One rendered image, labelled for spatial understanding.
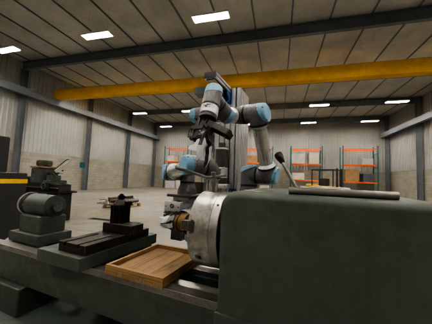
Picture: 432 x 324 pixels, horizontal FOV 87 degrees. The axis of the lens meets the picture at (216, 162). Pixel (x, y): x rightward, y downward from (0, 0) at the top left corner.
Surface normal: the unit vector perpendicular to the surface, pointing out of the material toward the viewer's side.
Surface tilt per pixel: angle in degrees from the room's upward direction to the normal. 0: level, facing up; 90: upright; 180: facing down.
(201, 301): 90
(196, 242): 101
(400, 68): 90
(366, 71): 90
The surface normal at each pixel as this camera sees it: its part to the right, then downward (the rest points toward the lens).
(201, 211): -0.31, -0.60
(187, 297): -0.39, -0.08
